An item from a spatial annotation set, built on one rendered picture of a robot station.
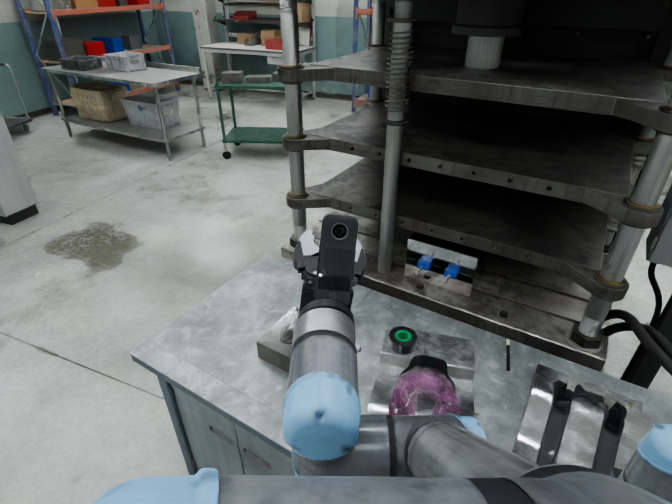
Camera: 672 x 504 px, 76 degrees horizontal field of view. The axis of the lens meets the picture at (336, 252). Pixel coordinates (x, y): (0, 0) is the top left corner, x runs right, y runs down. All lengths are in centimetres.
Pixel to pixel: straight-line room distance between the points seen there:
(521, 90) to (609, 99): 23
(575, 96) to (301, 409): 120
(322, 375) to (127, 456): 193
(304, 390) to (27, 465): 214
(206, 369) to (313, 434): 100
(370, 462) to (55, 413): 224
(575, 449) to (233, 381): 90
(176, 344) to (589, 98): 143
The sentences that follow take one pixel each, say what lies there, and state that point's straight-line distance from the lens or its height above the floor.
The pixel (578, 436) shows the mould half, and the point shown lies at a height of 91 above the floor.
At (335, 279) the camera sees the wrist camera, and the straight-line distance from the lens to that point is 53.
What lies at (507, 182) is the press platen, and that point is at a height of 126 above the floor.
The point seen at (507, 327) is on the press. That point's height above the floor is 78.
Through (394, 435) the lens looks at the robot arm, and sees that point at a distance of 52.
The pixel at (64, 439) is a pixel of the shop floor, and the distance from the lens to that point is 251.
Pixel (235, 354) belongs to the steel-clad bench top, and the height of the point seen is 80.
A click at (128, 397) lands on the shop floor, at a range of 254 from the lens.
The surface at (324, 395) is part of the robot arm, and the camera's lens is 42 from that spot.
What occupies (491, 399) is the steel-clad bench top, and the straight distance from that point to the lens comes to 135.
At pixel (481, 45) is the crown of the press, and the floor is 161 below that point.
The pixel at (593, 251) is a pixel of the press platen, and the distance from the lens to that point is 165.
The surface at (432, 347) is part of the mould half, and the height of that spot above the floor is 91.
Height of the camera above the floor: 180
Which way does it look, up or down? 33 degrees down
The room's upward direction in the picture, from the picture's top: straight up
